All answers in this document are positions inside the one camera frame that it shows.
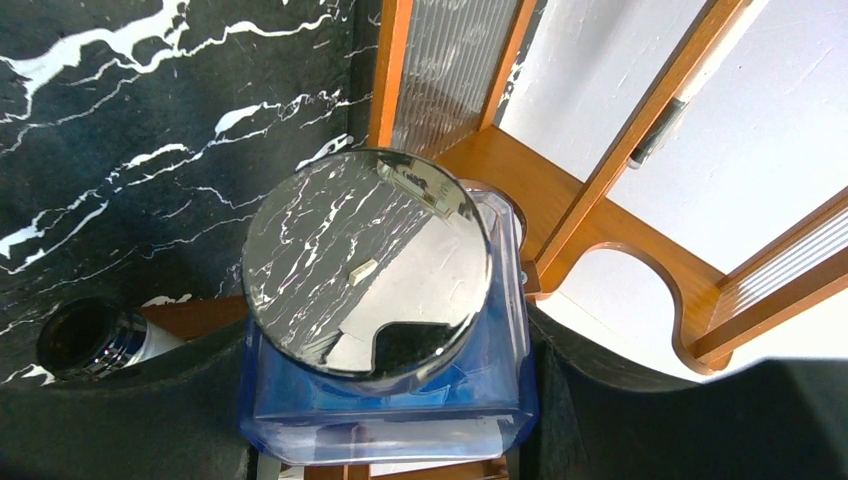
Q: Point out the orange wooden shelf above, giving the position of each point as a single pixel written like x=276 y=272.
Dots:
x=729 y=244

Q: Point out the marker pen set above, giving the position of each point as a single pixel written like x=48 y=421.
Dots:
x=663 y=124

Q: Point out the blue glass bottle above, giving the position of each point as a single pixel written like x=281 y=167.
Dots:
x=386 y=317

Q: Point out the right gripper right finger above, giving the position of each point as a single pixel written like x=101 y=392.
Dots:
x=603 y=416

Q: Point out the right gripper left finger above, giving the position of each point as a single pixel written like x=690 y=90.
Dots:
x=171 y=417

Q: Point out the gold foil wine bottle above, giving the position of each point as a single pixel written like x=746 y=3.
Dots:
x=93 y=337

